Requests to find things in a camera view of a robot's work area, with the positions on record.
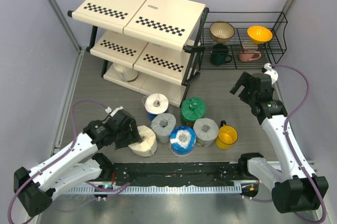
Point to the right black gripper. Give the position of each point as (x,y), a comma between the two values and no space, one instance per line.
(243,81)

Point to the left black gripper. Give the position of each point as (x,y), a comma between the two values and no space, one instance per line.
(133,136)

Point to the cream paper towel roll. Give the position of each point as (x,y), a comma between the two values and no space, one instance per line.
(148,144)
(126,74)

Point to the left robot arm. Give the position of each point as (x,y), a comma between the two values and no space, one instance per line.
(80,161)

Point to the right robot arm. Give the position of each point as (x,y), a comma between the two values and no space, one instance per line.
(295,187)

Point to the cream checkered three-tier shelf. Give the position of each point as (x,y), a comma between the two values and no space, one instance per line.
(158,38)

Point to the pink mug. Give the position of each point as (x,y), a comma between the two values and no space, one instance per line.
(249,52)

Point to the grey paper towel roll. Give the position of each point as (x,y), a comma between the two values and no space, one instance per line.
(206,131)
(163,125)

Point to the dark green mug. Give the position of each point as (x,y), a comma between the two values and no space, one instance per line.
(220,55)

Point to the yellow enamel mug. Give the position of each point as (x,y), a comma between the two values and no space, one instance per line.
(227,136)

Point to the yellow orange bowl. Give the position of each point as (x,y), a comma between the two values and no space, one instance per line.
(259,34)

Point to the green paper towel roll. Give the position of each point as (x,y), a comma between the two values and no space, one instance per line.
(192,109)

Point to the beige brown bowl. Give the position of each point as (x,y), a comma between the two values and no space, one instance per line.
(221,32)

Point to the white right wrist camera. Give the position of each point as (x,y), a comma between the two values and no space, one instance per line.
(269,70)

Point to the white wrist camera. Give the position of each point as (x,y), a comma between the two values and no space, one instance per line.
(269,70)
(111,112)

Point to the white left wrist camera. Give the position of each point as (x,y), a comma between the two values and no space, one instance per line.
(111,112)

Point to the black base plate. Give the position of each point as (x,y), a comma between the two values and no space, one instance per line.
(178,174)

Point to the black wire rack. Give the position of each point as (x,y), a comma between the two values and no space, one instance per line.
(271,51)

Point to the white slotted cable duct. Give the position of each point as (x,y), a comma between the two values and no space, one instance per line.
(85,189)

